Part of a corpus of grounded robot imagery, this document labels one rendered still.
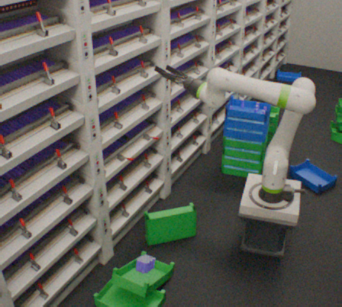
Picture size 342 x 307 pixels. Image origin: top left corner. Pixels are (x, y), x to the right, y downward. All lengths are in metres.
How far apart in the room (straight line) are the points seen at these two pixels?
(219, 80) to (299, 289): 1.17
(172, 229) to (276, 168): 0.72
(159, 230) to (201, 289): 0.43
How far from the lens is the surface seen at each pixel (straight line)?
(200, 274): 2.23
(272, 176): 2.10
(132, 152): 2.20
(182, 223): 2.34
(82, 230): 2.01
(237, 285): 2.19
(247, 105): 2.94
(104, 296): 2.14
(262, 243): 2.33
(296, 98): 1.90
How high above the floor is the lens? 1.65
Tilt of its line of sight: 28 degrees down
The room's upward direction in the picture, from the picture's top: straight up
